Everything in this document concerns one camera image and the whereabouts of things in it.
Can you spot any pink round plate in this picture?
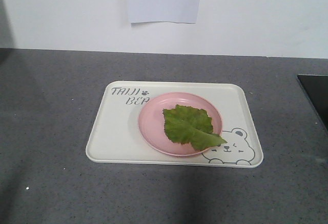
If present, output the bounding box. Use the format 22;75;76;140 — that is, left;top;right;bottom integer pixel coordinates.
138;92;222;157

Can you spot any green lettuce leaf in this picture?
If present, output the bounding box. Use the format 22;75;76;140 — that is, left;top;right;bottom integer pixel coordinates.
162;105;227;151

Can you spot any cream bear serving tray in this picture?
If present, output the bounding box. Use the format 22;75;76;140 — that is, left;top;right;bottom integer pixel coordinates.
86;81;263;168

